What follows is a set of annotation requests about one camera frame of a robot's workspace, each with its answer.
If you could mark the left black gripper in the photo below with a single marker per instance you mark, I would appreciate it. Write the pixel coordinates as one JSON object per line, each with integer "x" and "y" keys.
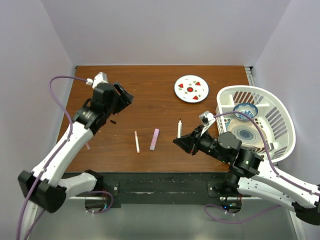
{"x": 127, "y": 98}

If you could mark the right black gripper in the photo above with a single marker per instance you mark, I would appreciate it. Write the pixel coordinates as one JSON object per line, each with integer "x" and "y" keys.
{"x": 187, "y": 141}

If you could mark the white pen black tip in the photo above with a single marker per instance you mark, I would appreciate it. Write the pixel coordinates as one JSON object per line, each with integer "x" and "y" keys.
{"x": 179, "y": 128}

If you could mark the pink highlighter pen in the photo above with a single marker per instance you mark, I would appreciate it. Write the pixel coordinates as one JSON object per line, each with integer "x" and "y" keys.
{"x": 154, "y": 139}

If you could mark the white pen peach tip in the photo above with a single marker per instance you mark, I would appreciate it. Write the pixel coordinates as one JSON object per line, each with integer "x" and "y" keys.
{"x": 136, "y": 142}

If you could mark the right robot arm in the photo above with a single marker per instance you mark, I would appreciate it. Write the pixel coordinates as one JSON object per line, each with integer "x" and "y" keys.
{"x": 249, "y": 174}

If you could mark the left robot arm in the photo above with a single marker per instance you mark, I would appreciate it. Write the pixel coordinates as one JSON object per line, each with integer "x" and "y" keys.
{"x": 44, "y": 185}

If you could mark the white strawberry pattern plate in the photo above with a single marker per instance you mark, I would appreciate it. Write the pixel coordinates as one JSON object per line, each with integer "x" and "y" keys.
{"x": 191, "y": 89}

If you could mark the beige plate in rack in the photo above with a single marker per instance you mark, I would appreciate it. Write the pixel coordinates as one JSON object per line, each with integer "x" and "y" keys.
{"x": 245, "y": 131}

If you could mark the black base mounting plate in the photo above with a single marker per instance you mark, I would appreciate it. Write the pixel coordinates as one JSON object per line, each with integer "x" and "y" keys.
{"x": 170, "y": 188}

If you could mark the blue white bowl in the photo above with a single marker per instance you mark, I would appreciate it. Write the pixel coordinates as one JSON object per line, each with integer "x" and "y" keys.
{"x": 247, "y": 109}

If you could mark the white plastic dish rack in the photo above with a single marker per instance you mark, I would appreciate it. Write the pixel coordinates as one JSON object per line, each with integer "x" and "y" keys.
{"x": 272, "y": 117}

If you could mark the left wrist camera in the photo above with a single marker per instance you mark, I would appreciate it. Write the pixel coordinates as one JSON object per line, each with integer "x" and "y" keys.
{"x": 100, "y": 78}

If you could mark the aluminium frame rail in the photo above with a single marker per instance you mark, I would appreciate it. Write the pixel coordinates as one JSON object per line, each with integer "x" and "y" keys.
{"x": 250, "y": 78}

